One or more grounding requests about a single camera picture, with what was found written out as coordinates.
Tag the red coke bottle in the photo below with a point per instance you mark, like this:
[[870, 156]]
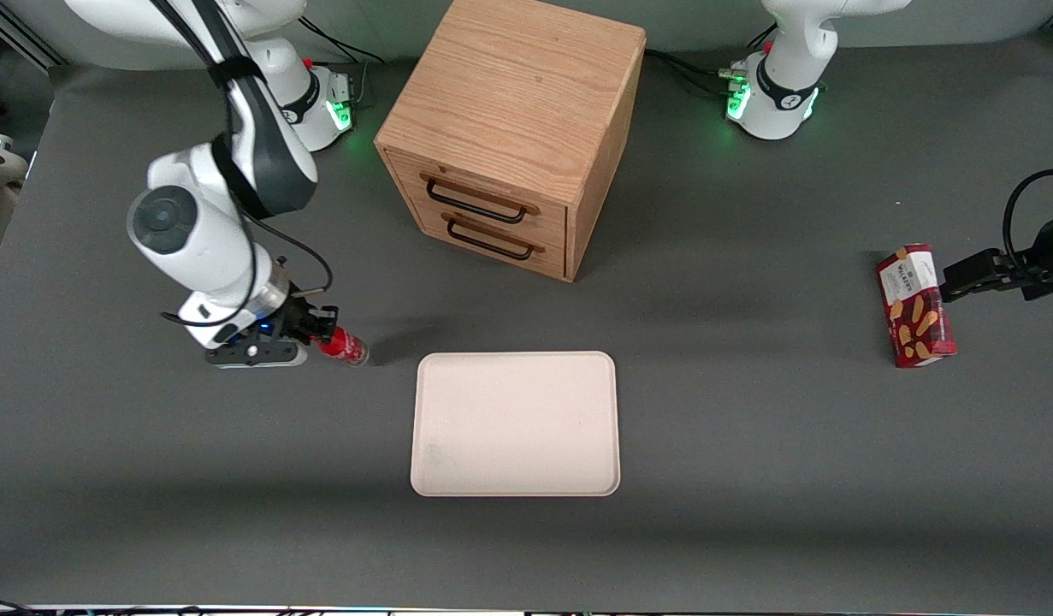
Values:
[[348, 347]]

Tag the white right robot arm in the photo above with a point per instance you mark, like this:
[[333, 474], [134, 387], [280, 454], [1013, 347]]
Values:
[[201, 231]]

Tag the beige rectangular tray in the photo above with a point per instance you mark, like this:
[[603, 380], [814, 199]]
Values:
[[516, 423]]

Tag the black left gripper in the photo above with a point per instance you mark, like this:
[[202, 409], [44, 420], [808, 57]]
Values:
[[1015, 275]]

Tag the red biscuit box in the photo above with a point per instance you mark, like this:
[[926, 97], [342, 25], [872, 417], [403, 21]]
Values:
[[915, 308]]

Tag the wooden two-drawer cabinet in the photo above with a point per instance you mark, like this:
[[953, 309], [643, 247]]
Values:
[[509, 94]]

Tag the aluminium frame rail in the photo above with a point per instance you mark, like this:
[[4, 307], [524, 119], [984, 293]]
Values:
[[26, 34]]

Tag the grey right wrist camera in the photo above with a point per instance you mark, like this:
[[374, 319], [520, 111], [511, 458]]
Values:
[[257, 353]]

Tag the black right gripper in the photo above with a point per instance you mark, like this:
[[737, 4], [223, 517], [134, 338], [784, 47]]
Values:
[[298, 320]]

